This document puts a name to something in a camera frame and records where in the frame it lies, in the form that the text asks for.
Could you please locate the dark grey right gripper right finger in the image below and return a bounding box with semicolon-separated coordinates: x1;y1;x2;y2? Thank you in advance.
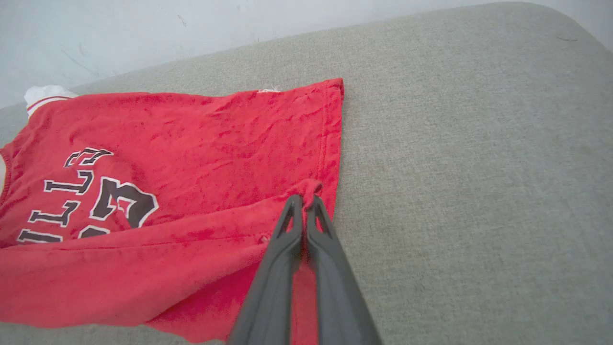
306;196;383;345

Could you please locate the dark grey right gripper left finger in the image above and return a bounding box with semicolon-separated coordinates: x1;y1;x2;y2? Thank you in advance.
227;195;304;345

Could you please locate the red basketball jersey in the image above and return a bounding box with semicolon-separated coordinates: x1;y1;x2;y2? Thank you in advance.
0;78;344;344

